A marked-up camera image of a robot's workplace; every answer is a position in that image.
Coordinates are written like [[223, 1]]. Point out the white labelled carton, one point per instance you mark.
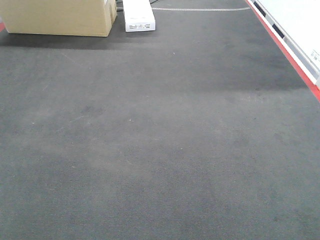
[[138, 16]]

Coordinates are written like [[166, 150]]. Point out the brown cardboard box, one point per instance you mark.
[[89, 18]]

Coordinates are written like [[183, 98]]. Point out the white conveyor side rail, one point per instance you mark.
[[294, 25]]

